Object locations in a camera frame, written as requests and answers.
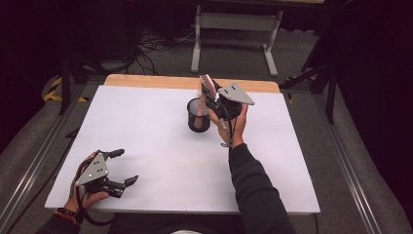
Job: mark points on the yellow and black hazard tape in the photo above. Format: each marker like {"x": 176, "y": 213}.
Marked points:
{"x": 53, "y": 91}

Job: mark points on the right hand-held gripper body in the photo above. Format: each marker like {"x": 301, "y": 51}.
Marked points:
{"x": 233, "y": 97}

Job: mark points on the white metal stand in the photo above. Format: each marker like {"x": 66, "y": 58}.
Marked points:
{"x": 238, "y": 22}

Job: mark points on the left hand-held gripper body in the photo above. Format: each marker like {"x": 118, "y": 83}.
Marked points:
{"x": 94, "y": 170}

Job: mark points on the pink hairbrush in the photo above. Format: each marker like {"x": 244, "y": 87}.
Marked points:
{"x": 207, "y": 85}

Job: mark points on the person's dark clothing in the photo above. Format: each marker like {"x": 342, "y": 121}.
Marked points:
{"x": 168, "y": 224}

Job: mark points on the person's left hand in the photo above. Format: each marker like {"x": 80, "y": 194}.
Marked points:
{"x": 92, "y": 198}

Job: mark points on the black tripod stand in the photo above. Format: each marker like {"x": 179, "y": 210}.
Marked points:
{"x": 69, "y": 81}
{"x": 324, "y": 84}

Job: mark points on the aluminium floor rail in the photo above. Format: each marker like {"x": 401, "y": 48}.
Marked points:
{"x": 350, "y": 175}
{"x": 39, "y": 156}

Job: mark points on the black mesh pen holder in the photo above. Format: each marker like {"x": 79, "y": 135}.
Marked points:
{"x": 198, "y": 125}

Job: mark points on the person's right hand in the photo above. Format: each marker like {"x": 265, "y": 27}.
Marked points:
{"x": 238, "y": 128}

